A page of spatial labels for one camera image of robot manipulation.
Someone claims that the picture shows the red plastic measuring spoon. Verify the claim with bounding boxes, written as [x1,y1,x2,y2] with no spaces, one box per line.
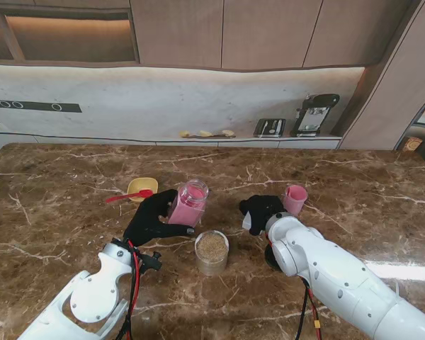
[105,189,154,204]

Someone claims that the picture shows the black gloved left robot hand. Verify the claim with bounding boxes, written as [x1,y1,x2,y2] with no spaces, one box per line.
[123,188,196,247]

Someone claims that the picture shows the wooden cutting board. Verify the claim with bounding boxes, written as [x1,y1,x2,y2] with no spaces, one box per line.
[197,130,237,139]

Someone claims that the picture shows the red black arm cable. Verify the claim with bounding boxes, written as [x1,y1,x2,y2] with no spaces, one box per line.
[295,279,323,340]
[115,240,163,340]

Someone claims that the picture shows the pink container with white lid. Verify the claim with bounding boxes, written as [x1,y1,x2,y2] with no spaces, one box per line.
[168,178,210,227]

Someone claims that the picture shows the red black right arm cable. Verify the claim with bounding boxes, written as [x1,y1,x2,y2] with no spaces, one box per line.
[295,279,323,340]

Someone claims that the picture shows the yellow plastic bowl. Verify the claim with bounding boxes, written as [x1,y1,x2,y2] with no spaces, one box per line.
[127,177,159,203]

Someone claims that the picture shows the black wall control panel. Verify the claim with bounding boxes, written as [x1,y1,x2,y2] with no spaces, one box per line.
[0,98,83,114]

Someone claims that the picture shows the round wooden ornament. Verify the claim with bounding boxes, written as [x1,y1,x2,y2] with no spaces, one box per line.
[402,136,424,153]

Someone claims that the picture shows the lit open shelf niche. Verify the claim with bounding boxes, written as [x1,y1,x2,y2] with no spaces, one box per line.
[0,0,141,67]

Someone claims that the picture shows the black espresso machine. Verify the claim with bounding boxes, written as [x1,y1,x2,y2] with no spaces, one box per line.
[295,93,341,138]

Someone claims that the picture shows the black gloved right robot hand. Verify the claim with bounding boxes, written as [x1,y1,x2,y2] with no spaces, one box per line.
[239,194,290,237]

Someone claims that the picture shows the tall wooden cabinet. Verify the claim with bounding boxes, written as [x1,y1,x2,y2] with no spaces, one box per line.
[339,0,425,152]

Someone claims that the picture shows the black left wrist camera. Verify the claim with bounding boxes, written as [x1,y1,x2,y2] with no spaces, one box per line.
[137,251,163,273]

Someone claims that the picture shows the black round jar lid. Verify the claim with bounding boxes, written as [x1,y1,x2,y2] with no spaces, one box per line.
[264,243,281,272]

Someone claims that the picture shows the red black left arm cable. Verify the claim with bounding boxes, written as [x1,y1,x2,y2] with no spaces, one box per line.
[115,240,163,340]

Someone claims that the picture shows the wooden wall cabinets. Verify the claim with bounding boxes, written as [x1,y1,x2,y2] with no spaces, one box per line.
[129,0,423,73]

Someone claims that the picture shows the pink plastic measuring cup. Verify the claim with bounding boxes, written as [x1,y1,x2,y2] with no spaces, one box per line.
[282,184,309,217]

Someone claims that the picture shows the black silver toaster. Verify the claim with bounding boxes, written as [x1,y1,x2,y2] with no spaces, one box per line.
[253,118,286,138]

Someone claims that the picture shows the clear jar of grain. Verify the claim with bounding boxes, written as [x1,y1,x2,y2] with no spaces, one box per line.
[194,229,230,277]

